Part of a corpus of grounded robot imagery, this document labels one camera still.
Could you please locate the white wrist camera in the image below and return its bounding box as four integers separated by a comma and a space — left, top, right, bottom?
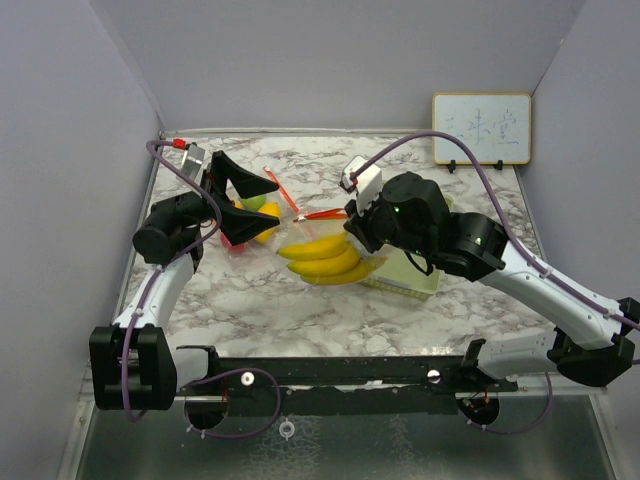
339, 155, 383, 216
180, 143, 206, 181

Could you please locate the green toy apple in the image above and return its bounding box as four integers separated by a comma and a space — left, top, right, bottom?
240, 194, 267, 212

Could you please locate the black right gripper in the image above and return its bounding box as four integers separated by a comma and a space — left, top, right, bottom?
344, 187, 433, 261

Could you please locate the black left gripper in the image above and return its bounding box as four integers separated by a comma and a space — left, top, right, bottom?
151, 151, 280, 243

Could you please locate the pale green perforated basket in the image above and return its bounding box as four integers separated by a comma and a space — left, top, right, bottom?
359, 194, 455, 302

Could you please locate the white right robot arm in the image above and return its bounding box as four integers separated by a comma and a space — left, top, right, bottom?
344, 172, 639, 391

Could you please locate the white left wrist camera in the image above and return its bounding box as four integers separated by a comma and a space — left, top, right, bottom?
180, 143, 206, 181

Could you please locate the clear orange-zip bag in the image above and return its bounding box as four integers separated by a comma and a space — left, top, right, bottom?
275, 208, 388, 285
234, 166, 300, 245

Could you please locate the yellow toy banana bunch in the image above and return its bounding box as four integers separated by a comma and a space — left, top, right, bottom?
278, 232, 384, 286

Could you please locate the red toy apple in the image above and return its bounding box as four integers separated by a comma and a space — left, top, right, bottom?
220, 234, 248, 254

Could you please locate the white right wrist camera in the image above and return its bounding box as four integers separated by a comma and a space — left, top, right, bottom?
339, 155, 383, 216

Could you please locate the small whiteboard with wooden frame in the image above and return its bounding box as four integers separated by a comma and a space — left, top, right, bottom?
432, 92, 532, 165

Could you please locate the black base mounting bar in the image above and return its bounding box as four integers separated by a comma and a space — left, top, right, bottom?
176, 346, 517, 417

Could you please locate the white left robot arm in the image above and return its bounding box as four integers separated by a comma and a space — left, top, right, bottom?
89, 151, 279, 414

